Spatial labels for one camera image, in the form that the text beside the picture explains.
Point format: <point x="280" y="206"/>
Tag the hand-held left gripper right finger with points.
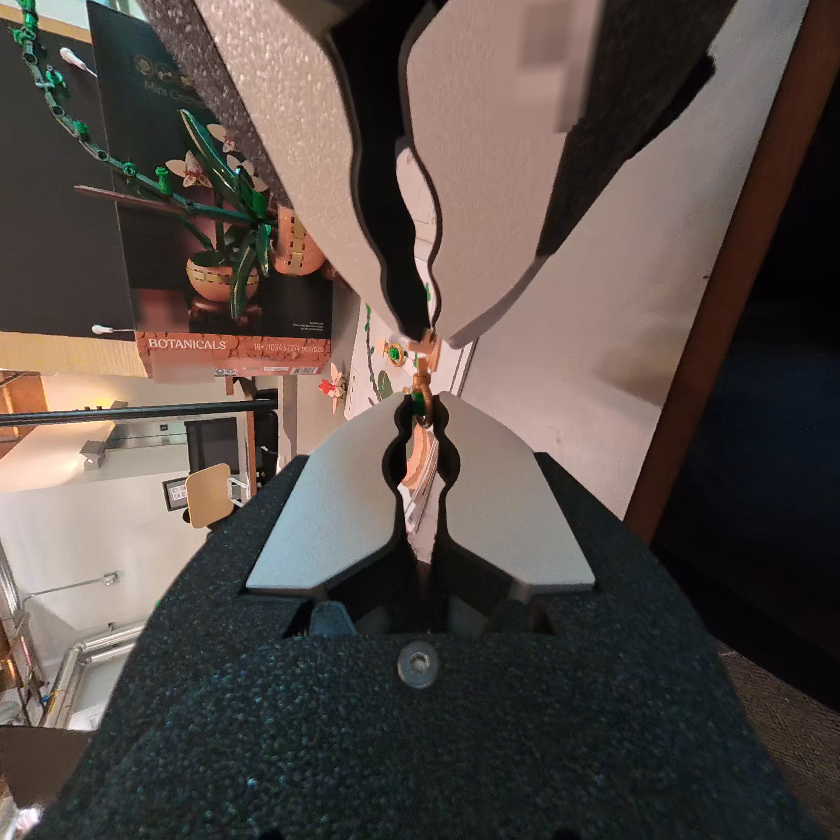
<point x="512" y="512"/>

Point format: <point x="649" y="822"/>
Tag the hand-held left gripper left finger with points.
<point x="328" y="512"/>

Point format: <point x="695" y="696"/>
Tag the brick orchid model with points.
<point x="82" y="128"/>

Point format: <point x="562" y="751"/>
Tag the black brick set box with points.
<point x="157" y="262"/>

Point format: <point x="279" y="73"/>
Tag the white instruction booklet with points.
<point x="449" y="377"/>

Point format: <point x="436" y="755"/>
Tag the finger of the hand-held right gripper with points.
<point x="485" y="197"/>
<point x="295" y="118"/>

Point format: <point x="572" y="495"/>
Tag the wooden chair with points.
<point x="207" y="495"/>

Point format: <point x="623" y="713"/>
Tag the grey desk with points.
<point x="590" y="328"/>

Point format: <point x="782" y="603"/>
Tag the black board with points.
<point x="52" y="229"/>

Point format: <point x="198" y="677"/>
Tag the black monitor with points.
<point x="210" y="446"/>

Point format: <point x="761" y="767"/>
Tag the white brick flower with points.
<point x="334" y="387"/>

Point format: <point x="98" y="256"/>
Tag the black pole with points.
<point x="131" y="412"/>

